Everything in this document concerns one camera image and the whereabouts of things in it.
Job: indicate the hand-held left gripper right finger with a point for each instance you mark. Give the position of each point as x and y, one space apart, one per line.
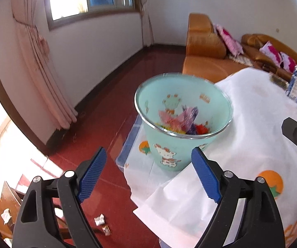
208 178

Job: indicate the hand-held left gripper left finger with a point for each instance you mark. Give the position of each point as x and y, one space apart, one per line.
91 175

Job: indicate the red foam net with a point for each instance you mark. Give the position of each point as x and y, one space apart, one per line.
202 129

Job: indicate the teal cartoon print bin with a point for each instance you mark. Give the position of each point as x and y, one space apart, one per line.
164 144

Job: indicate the purple foil wrapper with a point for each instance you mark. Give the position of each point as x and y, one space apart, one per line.
193 116

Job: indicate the pink translucent plastic bag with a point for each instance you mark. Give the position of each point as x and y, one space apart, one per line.
174 118

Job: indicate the white orange print tablecloth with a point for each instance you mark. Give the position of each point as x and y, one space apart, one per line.
254 139

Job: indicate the crumpled paper scraps on floor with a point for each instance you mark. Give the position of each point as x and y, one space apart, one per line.
99 219

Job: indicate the clear plastic storage box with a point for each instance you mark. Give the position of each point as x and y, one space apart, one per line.
127 147

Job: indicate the tall white blue box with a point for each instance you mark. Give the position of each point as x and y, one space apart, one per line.
294 82

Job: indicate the brown candy wrapper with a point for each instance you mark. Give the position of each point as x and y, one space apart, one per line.
106 230

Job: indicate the dark snack packet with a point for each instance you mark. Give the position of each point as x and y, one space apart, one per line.
279 80

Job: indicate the pink floral pillow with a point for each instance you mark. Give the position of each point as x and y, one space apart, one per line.
228 40
269 50
288 62

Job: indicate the wooden chair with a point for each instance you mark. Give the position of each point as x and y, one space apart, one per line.
9 196

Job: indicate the checkered cloth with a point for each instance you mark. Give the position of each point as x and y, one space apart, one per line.
241 60

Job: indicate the crumpled white paper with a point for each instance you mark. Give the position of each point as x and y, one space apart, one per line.
6 215

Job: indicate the orange leather sofa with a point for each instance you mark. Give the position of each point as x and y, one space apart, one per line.
254 40

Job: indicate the wide pink curtain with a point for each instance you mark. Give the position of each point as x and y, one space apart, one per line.
45 69

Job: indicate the orange leather chaise lounge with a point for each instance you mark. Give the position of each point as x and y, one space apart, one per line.
202 41

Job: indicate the narrow pink curtain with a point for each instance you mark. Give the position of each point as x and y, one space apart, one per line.
144 13

